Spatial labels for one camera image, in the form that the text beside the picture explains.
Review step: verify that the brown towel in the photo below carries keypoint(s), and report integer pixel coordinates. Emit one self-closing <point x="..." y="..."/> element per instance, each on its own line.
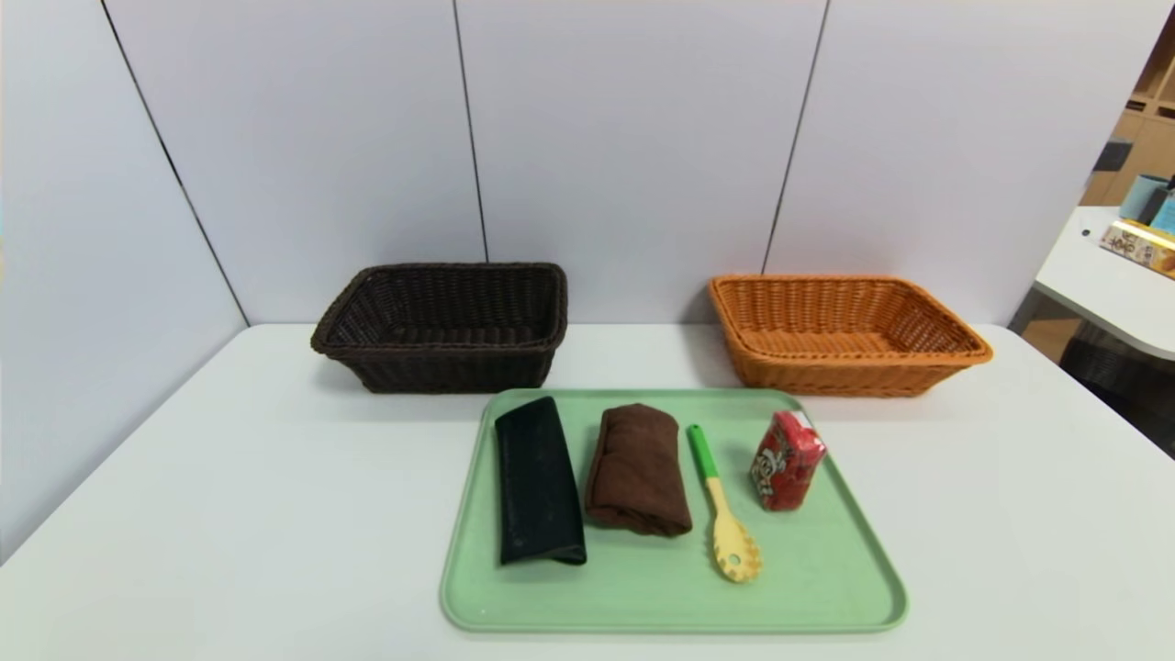
<point x="638" y="468"/>

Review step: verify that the black pouch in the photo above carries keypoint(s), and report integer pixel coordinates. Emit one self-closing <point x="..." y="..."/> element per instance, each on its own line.
<point x="537" y="487"/>

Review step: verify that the red drink carton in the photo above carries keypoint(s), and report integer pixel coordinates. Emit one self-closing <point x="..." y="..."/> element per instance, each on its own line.
<point x="785" y="468"/>

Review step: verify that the dark brown wicker basket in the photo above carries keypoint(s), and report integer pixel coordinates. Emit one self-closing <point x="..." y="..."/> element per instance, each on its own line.
<point x="441" y="367"/>

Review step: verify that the orange wicker basket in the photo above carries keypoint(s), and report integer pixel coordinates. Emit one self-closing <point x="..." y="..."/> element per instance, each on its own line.
<point x="826" y="376"/>

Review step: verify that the light green plastic tray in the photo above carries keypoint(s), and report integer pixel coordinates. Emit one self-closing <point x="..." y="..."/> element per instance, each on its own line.
<point x="643" y="588"/>

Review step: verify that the white side table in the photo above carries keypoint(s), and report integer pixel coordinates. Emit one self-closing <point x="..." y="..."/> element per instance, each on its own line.
<point x="1102" y="275"/>

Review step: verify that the dark woven bin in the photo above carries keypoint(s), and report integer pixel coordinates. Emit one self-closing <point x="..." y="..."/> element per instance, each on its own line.
<point x="1120" y="376"/>

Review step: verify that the dark grey box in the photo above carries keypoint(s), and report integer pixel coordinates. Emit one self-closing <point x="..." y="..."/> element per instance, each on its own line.
<point x="1112" y="156"/>

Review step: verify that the yellow printed box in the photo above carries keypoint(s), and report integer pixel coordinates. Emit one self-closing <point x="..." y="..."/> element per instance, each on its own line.
<point x="1138" y="246"/>

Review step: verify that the blue cup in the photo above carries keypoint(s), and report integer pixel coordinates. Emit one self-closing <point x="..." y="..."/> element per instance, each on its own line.
<point x="1143" y="195"/>

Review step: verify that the light blue container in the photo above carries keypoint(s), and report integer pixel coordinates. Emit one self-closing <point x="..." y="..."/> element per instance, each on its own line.
<point x="1166" y="213"/>

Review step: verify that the wooden shelf unit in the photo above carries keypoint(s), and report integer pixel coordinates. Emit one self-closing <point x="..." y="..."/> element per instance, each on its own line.
<point x="1152" y="138"/>

